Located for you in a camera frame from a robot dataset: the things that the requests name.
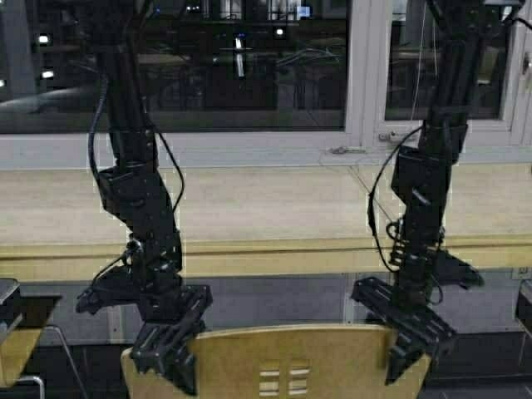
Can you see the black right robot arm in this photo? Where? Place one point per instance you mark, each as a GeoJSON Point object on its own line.
{"type": "Point", "coordinates": [421, 180]}

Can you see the window latch handle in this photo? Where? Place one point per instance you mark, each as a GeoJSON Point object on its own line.
{"type": "Point", "coordinates": [342, 150]}

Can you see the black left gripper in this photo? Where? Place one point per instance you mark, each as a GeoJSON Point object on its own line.
{"type": "Point", "coordinates": [172, 315]}

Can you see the beige wooden chair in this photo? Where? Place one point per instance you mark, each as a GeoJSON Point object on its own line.
{"type": "Point", "coordinates": [22, 327]}
{"type": "Point", "coordinates": [302, 361]}

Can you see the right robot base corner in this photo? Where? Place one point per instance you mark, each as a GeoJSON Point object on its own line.
{"type": "Point", "coordinates": [523, 306]}

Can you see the long beige counter table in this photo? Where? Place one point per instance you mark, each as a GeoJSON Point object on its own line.
{"type": "Point", "coordinates": [256, 222]}

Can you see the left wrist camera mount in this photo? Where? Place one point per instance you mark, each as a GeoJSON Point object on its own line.
{"type": "Point", "coordinates": [115, 287]}

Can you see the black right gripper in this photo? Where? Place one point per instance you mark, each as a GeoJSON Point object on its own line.
{"type": "Point", "coordinates": [406, 305]}

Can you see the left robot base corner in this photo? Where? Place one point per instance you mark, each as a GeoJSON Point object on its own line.
{"type": "Point", "coordinates": [11, 306]}

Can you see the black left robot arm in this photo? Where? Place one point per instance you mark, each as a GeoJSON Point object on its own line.
{"type": "Point", "coordinates": [147, 273]}

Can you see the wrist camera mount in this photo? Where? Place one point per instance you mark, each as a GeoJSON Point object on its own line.
{"type": "Point", "coordinates": [449, 270]}
{"type": "Point", "coordinates": [115, 287]}

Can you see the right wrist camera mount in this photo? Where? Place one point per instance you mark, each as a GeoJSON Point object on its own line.
{"type": "Point", "coordinates": [449, 270]}

